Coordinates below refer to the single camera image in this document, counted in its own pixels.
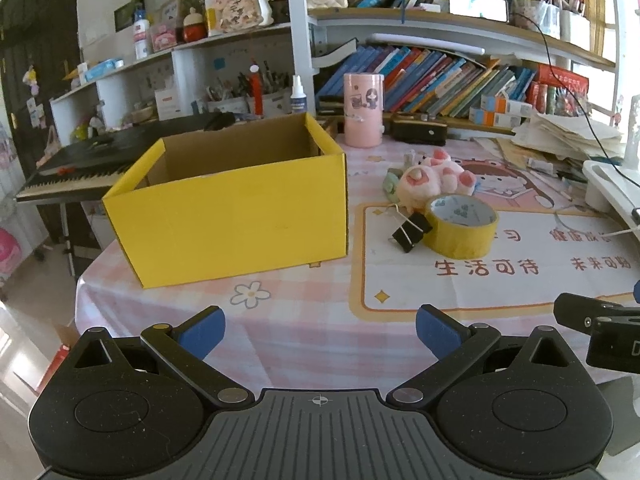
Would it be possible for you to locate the yellow tape roll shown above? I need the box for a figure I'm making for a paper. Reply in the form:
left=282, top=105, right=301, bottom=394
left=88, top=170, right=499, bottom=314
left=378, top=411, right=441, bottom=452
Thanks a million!
left=423, top=194, right=499, bottom=260

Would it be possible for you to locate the black binder clip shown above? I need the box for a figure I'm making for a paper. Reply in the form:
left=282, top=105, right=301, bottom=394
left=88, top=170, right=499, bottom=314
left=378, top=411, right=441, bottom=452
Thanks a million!
left=371, top=204, right=432, bottom=254

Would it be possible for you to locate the pink plush pig toy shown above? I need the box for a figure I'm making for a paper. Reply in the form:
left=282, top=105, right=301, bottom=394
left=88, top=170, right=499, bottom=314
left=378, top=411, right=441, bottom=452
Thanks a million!
left=396, top=148, right=476, bottom=214

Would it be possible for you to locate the mint green eraser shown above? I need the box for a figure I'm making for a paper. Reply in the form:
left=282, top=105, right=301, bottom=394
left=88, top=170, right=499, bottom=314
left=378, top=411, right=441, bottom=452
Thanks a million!
left=383, top=172, right=400, bottom=198

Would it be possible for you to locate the pink cartoon desk mat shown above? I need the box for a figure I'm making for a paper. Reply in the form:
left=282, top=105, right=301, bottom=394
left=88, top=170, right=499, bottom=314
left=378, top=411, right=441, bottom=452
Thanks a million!
left=75, top=141, right=639, bottom=390

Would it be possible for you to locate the white desk lamp base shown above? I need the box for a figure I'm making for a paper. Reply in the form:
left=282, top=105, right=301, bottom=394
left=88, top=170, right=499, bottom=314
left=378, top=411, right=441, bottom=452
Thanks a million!
left=581, top=94, right=640, bottom=241

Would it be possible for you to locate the yellow cardboard box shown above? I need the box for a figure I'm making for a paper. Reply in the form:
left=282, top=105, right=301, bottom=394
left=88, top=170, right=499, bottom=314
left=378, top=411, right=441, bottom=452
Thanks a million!
left=103, top=114, right=348, bottom=288

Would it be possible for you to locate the pile of papers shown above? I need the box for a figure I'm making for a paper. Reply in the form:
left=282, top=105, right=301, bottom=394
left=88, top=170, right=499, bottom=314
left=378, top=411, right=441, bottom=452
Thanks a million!
left=512, top=110, right=625, bottom=160

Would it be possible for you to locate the black electronic keyboard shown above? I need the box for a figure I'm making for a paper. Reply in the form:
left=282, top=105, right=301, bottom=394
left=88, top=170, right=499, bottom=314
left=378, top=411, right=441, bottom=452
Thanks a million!
left=15, top=112, right=236, bottom=205

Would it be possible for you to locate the black brown desk organizer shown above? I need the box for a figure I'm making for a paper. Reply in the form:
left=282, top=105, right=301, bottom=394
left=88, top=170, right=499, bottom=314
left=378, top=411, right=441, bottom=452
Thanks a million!
left=390, top=114, right=448, bottom=146

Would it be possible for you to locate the pink cylindrical humidifier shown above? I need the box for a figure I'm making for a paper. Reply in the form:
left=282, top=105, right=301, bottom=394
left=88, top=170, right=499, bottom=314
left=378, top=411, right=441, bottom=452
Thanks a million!
left=344, top=73, right=384, bottom=148

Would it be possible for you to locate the white spray bottle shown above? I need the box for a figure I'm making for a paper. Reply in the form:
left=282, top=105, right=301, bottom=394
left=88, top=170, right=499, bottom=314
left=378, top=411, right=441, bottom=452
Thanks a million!
left=290, top=75, right=307, bottom=114

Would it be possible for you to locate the white bookshelf unit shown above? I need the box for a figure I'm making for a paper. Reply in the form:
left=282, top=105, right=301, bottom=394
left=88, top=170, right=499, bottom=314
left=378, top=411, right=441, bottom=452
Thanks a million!
left=50, top=9, right=616, bottom=145

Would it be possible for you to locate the pink floral ceramic figure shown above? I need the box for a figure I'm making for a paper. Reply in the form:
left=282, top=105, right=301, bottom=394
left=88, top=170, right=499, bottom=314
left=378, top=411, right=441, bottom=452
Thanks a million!
left=213, top=0, right=274, bottom=34

